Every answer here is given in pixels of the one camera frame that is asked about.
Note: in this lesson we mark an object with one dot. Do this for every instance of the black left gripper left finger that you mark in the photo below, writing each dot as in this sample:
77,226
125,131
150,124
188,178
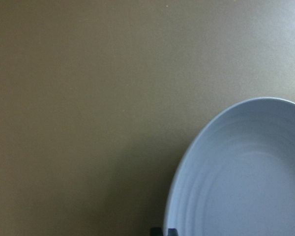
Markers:
156,232

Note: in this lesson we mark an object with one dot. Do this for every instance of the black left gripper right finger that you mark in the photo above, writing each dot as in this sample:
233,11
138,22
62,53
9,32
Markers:
172,232

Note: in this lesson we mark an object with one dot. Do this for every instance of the blue plate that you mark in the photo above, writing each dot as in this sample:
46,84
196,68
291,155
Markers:
237,178

